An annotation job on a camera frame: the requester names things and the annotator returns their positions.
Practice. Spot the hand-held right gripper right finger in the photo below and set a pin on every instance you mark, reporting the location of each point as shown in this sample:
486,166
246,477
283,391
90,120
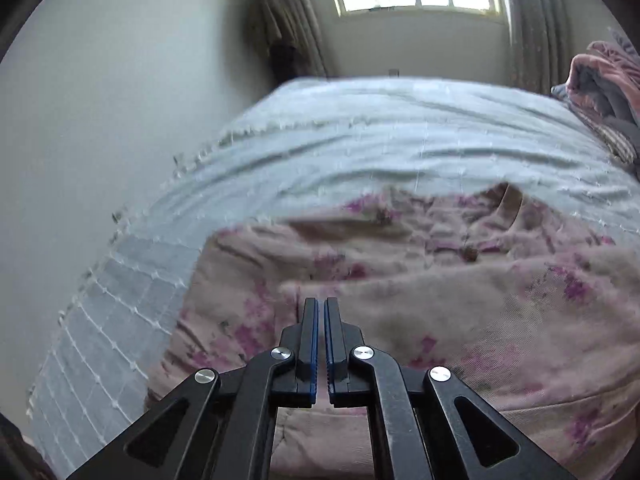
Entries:
331,340

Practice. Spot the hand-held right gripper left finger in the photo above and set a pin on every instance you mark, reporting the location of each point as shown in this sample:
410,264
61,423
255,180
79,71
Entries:
311,340

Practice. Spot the pink floral garment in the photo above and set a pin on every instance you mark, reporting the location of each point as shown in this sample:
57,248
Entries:
400,280

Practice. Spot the hanging clothes left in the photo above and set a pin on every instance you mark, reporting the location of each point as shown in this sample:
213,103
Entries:
292,20

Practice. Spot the light blue bedspread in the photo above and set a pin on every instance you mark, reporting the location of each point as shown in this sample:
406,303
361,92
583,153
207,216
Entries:
380,130

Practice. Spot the striped pillow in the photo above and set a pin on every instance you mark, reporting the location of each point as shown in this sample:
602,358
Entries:
607,132

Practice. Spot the pink rumpled blanket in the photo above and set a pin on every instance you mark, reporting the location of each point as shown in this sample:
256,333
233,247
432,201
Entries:
607,85

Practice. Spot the grey patterned curtain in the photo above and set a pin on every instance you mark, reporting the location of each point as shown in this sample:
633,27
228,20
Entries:
537,25

